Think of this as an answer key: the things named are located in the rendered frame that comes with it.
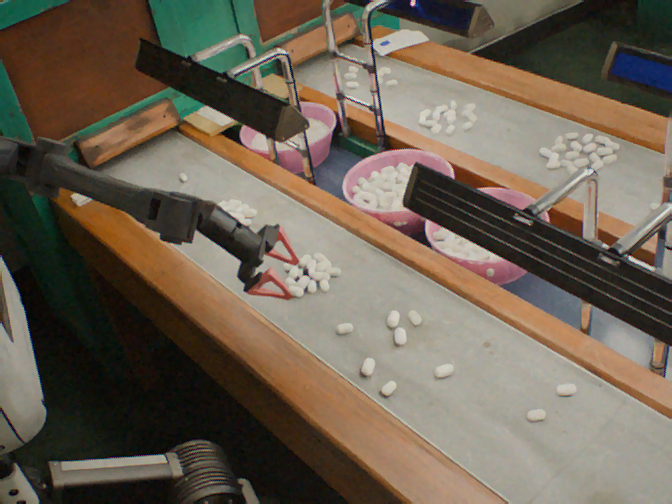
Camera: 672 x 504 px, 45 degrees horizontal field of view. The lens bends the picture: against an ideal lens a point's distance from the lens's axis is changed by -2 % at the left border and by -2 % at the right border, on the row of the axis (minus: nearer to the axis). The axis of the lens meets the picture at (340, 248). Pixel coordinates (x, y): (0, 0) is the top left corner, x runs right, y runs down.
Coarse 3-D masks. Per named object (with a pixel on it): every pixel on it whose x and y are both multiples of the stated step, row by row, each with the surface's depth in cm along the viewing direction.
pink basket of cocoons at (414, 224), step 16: (368, 160) 206; (384, 160) 207; (400, 160) 207; (416, 160) 206; (432, 160) 203; (352, 176) 203; (368, 176) 206; (352, 192) 201; (368, 208) 188; (416, 224) 191
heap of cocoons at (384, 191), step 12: (384, 168) 206; (396, 168) 207; (408, 168) 205; (360, 180) 203; (372, 180) 206; (384, 180) 202; (396, 180) 204; (360, 192) 199; (372, 192) 199; (384, 192) 200; (396, 192) 198; (360, 204) 196; (372, 204) 194; (384, 204) 193; (396, 204) 192
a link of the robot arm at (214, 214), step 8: (208, 208) 143; (216, 208) 142; (200, 216) 144; (208, 216) 141; (216, 216) 141; (224, 216) 142; (232, 216) 144; (200, 224) 141; (208, 224) 141; (216, 224) 141; (224, 224) 142; (232, 224) 143; (200, 232) 143; (208, 232) 142; (216, 232) 142; (224, 232) 142; (216, 240) 143; (224, 240) 142
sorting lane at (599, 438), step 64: (192, 192) 211; (256, 192) 206; (192, 256) 189; (384, 256) 179; (320, 320) 165; (384, 320) 163; (448, 320) 160; (384, 384) 149; (448, 384) 147; (512, 384) 145; (576, 384) 142; (448, 448) 136; (512, 448) 134; (576, 448) 132; (640, 448) 130
